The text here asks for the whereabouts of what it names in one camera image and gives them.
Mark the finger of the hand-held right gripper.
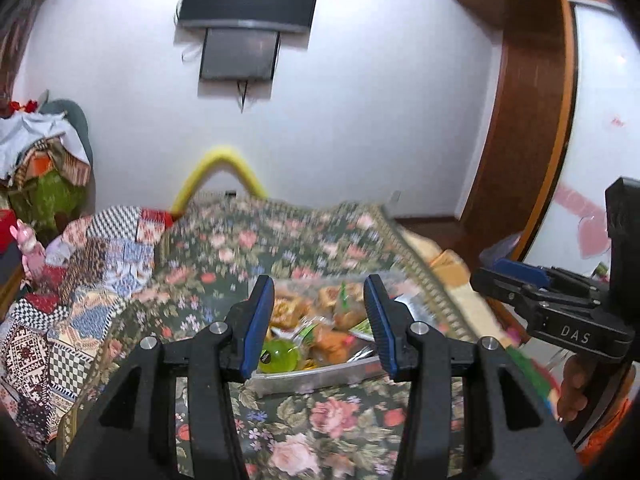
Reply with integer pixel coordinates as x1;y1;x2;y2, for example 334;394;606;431
471;267;548;311
492;259;608;306

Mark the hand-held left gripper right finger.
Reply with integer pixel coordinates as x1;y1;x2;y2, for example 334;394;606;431
363;274;583;480

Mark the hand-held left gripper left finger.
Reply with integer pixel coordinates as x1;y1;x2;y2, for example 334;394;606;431
55;275;276;480

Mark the green jelly cup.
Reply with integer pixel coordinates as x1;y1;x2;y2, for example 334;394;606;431
259;338;304;375

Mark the yellow snack packet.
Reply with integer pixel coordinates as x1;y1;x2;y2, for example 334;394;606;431
271;297;312;332

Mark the silver snack packet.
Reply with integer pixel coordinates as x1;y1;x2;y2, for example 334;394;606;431
394;292;427;322

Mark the tan biscuit packet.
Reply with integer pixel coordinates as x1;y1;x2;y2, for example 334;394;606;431
310;327;354;362
320;285;369;332

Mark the green snack packet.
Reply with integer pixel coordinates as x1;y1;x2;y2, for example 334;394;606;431
295;322;322;347

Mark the clear plastic box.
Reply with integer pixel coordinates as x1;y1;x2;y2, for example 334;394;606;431
247;272;451;397

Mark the person's right forearm orange sleeve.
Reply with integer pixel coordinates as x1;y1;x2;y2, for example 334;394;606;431
580;392;633;463

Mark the person's right hand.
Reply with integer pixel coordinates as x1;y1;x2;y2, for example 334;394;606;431
556;355;601;423

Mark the dark purple cloth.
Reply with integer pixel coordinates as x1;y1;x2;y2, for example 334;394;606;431
480;234;523;264

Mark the beige blanket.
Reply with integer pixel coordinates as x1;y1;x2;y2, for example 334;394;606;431
405;230;501;313

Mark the green pink cloth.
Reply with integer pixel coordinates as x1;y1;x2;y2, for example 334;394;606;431
504;339;557;403

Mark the floral blanket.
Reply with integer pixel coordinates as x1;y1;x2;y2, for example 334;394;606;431
55;195;506;480

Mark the white door with pink hearts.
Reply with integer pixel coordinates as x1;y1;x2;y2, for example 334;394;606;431
520;2;640;281

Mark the yellow foam tube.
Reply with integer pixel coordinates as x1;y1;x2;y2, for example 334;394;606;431
170;145;268;216

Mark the patchwork quilt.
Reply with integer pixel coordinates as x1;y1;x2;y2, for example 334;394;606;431
0;205;173;461

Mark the pink toy figure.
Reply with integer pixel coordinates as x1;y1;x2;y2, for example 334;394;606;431
10;218;48;279

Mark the pile of clothes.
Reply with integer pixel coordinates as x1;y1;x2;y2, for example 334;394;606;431
0;90;96;243

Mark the small black monitor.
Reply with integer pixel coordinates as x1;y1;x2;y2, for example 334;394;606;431
199;27;281;82

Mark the patterned brown curtain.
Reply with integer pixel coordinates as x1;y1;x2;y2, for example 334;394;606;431
0;0;66;103

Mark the black monitor cable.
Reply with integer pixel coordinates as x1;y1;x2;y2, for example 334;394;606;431
235;77;254;114

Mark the television cable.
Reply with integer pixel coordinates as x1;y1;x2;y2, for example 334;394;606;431
174;0;207;65

